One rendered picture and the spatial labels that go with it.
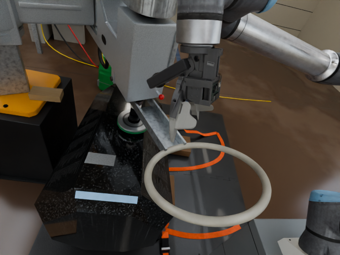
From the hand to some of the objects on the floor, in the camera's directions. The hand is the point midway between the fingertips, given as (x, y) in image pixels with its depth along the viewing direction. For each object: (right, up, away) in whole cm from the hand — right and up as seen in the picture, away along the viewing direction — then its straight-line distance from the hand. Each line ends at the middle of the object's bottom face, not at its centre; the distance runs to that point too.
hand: (183, 129), depth 53 cm
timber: (-8, -65, +149) cm, 162 cm away
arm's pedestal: (+44, -123, +108) cm, 170 cm away
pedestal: (-134, -24, +153) cm, 205 cm away
